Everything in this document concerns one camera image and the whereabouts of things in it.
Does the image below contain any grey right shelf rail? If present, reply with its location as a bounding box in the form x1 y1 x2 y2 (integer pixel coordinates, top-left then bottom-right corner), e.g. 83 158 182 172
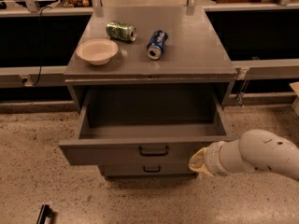
233 59 299 80

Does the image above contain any black hanging cable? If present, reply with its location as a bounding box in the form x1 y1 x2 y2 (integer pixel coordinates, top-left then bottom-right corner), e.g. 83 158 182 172
32 5 54 88

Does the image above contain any white paper bowl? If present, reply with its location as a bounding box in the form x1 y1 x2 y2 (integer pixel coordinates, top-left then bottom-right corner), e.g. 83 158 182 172
76 39 119 65

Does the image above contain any grey lower drawer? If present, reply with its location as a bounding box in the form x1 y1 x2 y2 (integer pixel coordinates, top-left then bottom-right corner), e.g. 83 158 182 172
99 163 196 179

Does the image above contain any grey shelf rail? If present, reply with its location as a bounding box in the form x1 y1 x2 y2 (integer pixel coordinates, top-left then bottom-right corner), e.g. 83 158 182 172
0 66 66 88
233 59 299 80

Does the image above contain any blue pepsi can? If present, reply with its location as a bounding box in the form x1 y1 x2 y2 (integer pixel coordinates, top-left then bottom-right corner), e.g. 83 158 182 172
147 30 168 60

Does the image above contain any grey left shelf rail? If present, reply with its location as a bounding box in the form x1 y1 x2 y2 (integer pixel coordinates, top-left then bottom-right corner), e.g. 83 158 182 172
0 66 66 88

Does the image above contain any green soda can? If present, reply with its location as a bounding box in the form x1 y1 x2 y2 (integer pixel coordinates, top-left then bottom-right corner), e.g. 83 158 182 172
106 21 136 42

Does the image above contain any grey top drawer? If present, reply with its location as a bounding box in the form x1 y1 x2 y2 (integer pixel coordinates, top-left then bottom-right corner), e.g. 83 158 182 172
59 84 232 165

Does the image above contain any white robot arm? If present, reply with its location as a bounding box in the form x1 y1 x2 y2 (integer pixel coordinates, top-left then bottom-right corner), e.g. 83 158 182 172
189 129 299 181

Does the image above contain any black top drawer handle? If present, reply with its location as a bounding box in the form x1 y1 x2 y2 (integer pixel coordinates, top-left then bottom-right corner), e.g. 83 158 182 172
138 146 169 157

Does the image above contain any black object on floor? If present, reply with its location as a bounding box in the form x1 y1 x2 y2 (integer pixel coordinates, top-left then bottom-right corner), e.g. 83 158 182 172
36 204 53 224

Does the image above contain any black lower drawer handle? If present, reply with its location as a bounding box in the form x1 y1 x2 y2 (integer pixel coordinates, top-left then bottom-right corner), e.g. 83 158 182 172
143 165 161 173

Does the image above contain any black drawer handle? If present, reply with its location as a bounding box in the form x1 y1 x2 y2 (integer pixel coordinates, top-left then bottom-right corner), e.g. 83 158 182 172
143 165 161 173
138 146 169 157

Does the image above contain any grey drawer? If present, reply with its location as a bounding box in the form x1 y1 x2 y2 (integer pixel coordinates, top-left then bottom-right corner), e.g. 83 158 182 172
99 163 196 179
59 84 232 165

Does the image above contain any grey metal drawer cabinet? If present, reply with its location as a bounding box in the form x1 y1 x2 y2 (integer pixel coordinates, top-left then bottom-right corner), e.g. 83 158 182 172
63 5 238 181

